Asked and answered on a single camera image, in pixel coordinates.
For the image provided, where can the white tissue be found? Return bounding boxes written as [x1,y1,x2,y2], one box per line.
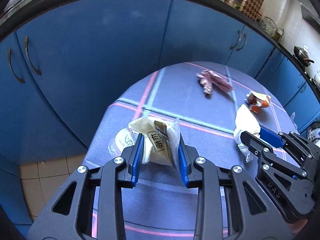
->
[233,104,260,163]

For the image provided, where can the beige food wrapper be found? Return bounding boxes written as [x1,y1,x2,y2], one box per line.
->
[108,116,180,170]

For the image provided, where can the blue kitchen cabinets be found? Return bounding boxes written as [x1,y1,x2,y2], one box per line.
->
[0,0,320,230]

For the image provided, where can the orange yogurt cup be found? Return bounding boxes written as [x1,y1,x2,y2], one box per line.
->
[245,91,271,114]

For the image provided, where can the blue plaid tablecloth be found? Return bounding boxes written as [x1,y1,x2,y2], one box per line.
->
[82,61,301,240]

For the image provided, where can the pink crumpled wrapper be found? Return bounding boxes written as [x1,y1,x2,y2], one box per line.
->
[196,70,235,98]

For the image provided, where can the black wok with lid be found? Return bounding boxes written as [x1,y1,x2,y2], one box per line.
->
[293,46,314,67]

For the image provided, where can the green kettle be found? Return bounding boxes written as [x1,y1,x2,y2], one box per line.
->
[259,17,277,36]

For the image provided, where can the checkered cutting board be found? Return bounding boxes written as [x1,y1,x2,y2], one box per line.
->
[239,0,264,21]

